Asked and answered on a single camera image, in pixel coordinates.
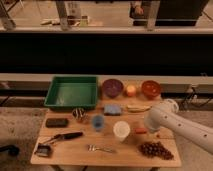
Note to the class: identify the black rectangular case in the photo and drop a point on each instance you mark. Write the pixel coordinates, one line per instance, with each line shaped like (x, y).
(56, 122)

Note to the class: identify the white plastic cup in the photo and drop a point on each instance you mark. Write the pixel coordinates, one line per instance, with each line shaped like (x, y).
(121, 130)

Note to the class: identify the green plastic tray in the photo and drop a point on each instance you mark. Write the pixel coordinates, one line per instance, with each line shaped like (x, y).
(70, 92)

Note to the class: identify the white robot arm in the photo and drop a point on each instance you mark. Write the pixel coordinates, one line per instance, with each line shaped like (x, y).
(164, 114)

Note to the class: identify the black object on floor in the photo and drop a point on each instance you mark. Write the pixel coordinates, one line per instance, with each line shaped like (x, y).
(11, 149)

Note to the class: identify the red chili pepper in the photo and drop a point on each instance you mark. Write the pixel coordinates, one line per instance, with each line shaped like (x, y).
(140, 130)

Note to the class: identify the red bowl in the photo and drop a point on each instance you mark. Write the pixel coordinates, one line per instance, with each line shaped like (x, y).
(151, 89)

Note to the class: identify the yellow banana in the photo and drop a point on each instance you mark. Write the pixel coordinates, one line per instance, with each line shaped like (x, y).
(136, 108)

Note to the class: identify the orange apple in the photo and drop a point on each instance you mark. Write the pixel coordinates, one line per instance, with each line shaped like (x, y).
(131, 90)

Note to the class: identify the blue sponge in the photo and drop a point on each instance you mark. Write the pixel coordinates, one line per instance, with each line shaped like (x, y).
(112, 110)

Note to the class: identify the purple bowl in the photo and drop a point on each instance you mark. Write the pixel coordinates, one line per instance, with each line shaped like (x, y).
(112, 87)

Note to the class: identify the silver fork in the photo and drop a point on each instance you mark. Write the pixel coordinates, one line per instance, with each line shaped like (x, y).
(95, 148)

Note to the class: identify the black binder clip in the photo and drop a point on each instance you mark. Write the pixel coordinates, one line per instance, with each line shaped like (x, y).
(43, 150)

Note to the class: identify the blue plastic cup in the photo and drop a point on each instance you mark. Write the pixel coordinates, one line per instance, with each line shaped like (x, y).
(98, 122)

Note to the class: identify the black handled knife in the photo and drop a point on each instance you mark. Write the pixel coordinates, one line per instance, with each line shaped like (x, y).
(66, 136)

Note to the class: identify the bunch of dark grapes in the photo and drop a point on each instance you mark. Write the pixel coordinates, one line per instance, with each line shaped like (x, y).
(155, 149)

